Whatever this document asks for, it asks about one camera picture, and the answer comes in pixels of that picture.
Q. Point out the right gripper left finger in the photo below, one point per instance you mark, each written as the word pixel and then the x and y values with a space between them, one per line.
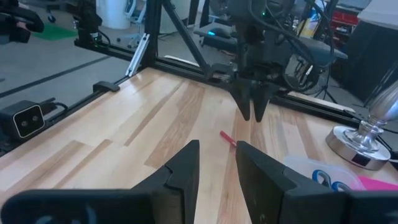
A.
pixel 177 186

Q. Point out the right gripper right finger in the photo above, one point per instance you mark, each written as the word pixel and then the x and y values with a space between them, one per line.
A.
pixel 270 189

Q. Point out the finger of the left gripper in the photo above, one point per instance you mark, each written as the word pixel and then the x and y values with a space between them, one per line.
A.
pixel 264 96
pixel 244 93

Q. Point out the clear box with pink lid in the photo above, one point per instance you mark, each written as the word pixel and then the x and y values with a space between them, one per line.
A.
pixel 298 168

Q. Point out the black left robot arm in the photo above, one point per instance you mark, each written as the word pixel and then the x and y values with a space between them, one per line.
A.
pixel 248 12

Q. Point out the black mouse blue light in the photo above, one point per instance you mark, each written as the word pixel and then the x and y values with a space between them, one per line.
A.
pixel 220 32

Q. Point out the red toolbox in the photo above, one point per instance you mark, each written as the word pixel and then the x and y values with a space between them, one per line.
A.
pixel 343 18

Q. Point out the black cabinet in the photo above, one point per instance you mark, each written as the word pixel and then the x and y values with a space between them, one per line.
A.
pixel 367 56

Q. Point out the white shade silver table lamp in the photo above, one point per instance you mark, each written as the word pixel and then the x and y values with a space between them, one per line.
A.
pixel 367 137

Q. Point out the silver aluminium bar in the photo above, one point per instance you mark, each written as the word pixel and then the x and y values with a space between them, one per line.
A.
pixel 136 56

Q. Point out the white round bin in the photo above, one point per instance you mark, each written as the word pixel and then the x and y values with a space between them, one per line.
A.
pixel 112 14

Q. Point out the black equipment stand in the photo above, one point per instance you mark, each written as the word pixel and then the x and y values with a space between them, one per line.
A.
pixel 88 18

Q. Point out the green floor mat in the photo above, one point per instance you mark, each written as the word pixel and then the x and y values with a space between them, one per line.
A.
pixel 53 32

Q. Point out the person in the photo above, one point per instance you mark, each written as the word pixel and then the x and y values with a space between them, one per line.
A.
pixel 28 21

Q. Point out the black aluminium table frame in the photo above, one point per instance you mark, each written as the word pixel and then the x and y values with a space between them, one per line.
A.
pixel 152 31

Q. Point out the black rail clamp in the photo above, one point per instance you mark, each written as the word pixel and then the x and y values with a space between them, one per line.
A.
pixel 105 87

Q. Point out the black table-level camera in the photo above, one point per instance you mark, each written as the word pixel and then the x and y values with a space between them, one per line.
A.
pixel 25 121

